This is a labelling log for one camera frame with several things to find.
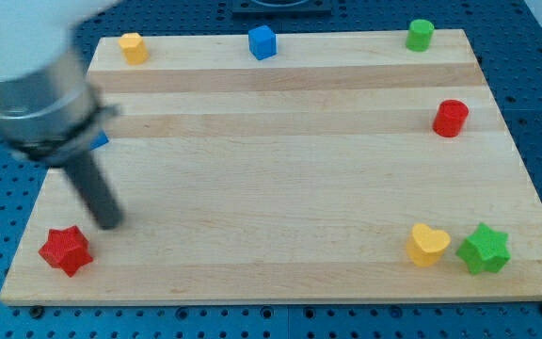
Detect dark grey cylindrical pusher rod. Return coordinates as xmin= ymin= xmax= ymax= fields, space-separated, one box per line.
xmin=62 ymin=152 xmax=123 ymax=230

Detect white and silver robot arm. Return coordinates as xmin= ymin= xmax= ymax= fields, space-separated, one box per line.
xmin=0 ymin=0 xmax=123 ymax=230

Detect red star block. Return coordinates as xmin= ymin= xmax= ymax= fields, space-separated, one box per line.
xmin=39 ymin=225 xmax=93 ymax=277

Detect yellow heart block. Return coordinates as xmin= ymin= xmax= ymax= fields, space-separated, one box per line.
xmin=406 ymin=223 xmax=451 ymax=267

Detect green star block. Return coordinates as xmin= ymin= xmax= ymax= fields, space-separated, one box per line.
xmin=455 ymin=222 xmax=511 ymax=275

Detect partly hidden blue block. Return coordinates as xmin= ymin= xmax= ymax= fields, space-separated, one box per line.
xmin=89 ymin=131 xmax=109 ymax=150

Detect yellow hexagon block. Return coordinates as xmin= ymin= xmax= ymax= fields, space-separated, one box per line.
xmin=119 ymin=32 xmax=150 ymax=65

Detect blue cube block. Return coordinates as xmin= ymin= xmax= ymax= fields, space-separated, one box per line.
xmin=247 ymin=25 xmax=277 ymax=60

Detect light wooden board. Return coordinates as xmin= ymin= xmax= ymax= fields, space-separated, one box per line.
xmin=0 ymin=29 xmax=542 ymax=306

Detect green cylinder block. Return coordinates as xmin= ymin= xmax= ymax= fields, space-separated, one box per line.
xmin=406 ymin=19 xmax=435 ymax=52

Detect red cylinder block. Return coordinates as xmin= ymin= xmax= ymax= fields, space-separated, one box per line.
xmin=432 ymin=100 xmax=469 ymax=137

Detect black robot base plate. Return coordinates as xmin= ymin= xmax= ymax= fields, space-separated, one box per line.
xmin=230 ymin=0 xmax=334 ymax=15

